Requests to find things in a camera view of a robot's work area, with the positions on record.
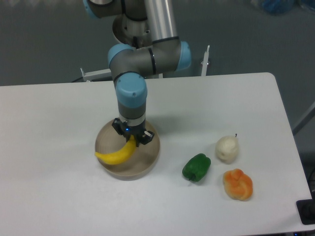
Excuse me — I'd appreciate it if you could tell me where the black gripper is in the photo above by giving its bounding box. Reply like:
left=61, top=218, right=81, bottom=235
left=111, top=118, right=155, bottom=147

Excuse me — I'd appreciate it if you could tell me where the yellow banana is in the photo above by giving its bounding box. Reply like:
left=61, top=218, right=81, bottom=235
left=94, top=135, right=137, bottom=165

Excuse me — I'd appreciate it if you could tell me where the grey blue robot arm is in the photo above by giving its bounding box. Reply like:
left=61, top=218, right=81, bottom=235
left=83, top=0, right=191, bottom=145

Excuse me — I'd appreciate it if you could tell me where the beige round plate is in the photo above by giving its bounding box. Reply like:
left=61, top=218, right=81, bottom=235
left=95, top=121, right=160, bottom=180

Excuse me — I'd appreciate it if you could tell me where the green bell pepper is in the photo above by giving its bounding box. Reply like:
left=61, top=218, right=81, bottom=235
left=182, top=153, right=211, bottom=182

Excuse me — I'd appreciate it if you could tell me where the white garlic bulb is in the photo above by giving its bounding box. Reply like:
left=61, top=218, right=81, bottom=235
left=215, top=134, right=240, bottom=164

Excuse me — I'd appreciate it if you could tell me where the orange bread roll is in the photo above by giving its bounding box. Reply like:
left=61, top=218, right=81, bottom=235
left=222, top=169, right=253, bottom=201

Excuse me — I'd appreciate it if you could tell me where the grey metal table leg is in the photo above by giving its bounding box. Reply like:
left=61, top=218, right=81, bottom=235
left=292, top=102, right=315, bottom=136

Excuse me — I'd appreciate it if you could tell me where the blue plastic bag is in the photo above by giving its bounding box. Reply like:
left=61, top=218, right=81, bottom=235
left=259, top=0, right=295, bottom=15

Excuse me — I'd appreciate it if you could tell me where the black device at table edge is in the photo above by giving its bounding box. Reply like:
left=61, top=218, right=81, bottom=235
left=296, top=199, right=315, bottom=225

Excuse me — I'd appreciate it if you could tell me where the white metal bracket frame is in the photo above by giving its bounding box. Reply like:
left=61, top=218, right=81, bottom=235
left=80, top=68, right=112, bottom=82

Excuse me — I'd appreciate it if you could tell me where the white upright bracket post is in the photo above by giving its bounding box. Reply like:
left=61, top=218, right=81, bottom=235
left=201, top=45, right=210, bottom=76

